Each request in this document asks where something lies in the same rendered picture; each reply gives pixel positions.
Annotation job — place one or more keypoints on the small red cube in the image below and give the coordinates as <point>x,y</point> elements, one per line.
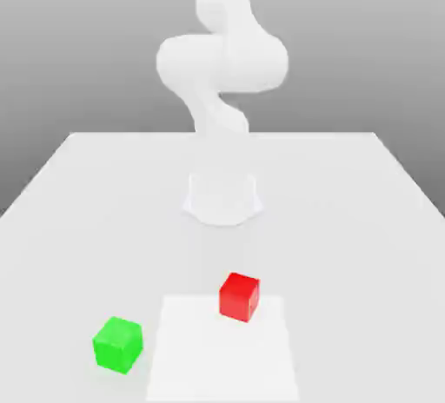
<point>236,297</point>

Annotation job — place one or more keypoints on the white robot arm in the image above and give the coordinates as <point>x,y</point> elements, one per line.
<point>222,62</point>

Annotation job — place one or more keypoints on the small green cube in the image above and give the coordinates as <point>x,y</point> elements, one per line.
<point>116,345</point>

